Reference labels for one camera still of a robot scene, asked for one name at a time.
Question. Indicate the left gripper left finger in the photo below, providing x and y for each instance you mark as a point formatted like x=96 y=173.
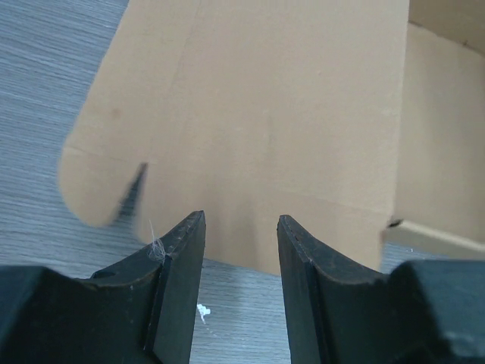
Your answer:
x=139 y=310

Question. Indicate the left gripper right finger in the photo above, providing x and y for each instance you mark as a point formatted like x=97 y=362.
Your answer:
x=337 y=310

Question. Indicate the brown cardboard box sheet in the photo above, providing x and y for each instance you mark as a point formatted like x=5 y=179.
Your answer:
x=364 y=120

